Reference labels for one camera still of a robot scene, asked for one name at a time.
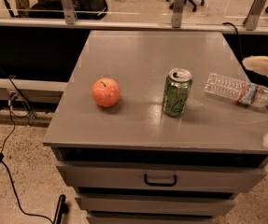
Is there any metal glass rail bracket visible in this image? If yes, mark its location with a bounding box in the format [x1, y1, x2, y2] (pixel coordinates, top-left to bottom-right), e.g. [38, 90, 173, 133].
[61, 0, 78, 24]
[171, 0, 185, 28]
[243, 0, 267, 31]

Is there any black post on floor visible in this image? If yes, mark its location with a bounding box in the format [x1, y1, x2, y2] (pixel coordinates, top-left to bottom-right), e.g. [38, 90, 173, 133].
[53, 194, 68, 224]

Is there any black top drawer handle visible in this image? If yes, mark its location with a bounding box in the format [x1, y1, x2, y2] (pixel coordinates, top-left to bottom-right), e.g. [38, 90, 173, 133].
[143, 174, 177, 187]

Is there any wall power outlet with plugs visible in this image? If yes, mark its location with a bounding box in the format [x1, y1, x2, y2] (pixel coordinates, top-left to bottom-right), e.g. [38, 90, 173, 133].
[6, 75, 37, 123]

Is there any seated person behind glass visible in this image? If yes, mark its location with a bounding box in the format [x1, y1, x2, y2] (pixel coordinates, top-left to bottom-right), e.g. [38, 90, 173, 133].
[15, 0, 108, 20]

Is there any black floor cable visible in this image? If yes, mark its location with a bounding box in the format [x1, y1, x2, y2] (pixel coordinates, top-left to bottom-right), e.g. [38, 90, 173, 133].
[0, 107, 53, 224]

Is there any metal glass rail bracket right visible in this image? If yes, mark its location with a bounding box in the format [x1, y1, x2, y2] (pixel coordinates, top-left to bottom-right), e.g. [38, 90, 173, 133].
[243, 0, 267, 31]

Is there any grey drawer cabinet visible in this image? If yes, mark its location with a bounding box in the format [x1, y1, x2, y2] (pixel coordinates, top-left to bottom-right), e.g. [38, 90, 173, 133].
[44, 31, 268, 224]

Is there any black cable at rail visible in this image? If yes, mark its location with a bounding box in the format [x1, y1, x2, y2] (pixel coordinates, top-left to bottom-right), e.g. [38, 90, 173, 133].
[221, 21, 247, 63]

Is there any metal glass rail bracket left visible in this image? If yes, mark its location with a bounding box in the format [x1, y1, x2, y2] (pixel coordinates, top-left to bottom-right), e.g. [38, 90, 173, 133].
[61, 0, 78, 24]

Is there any red apple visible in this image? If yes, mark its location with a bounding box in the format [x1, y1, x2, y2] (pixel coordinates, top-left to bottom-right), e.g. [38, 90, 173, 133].
[92, 77, 120, 107]

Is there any clear plastic water bottle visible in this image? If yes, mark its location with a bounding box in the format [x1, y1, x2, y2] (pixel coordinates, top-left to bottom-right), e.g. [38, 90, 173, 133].
[204, 73, 268, 107]

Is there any metal glass rail bracket middle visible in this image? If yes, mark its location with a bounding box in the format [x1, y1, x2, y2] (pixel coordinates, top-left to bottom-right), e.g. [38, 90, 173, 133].
[171, 0, 185, 28]

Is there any green soda can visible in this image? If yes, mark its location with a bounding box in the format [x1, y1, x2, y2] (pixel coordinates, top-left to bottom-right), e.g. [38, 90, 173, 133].
[162, 67, 192, 117]

